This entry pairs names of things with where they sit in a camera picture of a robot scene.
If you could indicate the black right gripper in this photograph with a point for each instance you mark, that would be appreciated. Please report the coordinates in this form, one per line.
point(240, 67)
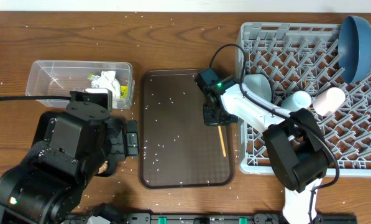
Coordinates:
point(209, 119)

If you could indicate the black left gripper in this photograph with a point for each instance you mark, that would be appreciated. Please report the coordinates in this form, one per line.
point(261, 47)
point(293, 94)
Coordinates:
point(127, 147)

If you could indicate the brown food scrap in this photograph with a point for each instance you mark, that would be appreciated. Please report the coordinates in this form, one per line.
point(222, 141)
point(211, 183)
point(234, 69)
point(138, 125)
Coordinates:
point(103, 168)

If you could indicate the light blue rice bowl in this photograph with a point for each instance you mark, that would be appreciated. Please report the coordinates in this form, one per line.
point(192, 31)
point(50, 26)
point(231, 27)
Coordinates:
point(259, 84)

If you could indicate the white tissue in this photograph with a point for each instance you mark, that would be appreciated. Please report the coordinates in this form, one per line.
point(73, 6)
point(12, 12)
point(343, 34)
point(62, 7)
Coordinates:
point(107, 79)

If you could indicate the light blue cup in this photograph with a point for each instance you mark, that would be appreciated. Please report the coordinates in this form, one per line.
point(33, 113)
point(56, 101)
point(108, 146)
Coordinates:
point(293, 102)

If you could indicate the pink cup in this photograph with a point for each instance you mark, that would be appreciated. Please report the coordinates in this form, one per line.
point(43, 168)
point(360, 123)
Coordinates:
point(329, 101)

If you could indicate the blue plate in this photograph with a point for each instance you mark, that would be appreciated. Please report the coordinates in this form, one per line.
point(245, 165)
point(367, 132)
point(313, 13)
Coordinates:
point(354, 45)

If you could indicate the yellow snack wrapper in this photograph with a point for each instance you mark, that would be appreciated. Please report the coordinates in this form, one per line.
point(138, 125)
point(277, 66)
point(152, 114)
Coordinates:
point(124, 88)

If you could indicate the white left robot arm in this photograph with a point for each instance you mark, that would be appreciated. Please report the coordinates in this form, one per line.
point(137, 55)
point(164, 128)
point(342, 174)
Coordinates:
point(68, 150)

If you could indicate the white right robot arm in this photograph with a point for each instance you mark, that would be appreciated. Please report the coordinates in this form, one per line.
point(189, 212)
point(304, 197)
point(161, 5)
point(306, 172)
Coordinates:
point(296, 148)

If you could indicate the black waste tray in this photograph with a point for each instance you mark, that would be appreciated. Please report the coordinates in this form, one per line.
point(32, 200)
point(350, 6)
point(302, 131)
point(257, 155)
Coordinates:
point(44, 133)

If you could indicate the grey dishwasher rack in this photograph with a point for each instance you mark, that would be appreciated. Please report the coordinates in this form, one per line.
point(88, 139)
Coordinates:
point(293, 57)

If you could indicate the brown serving tray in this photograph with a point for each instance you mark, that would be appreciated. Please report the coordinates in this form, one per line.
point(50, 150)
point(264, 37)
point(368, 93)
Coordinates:
point(178, 149)

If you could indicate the clear plastic bin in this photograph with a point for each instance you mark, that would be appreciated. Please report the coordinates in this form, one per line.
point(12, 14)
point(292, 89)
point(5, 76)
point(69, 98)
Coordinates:
point(60, 77)

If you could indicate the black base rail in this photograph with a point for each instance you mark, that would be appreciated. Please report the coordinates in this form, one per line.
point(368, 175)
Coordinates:
point(107, 213)

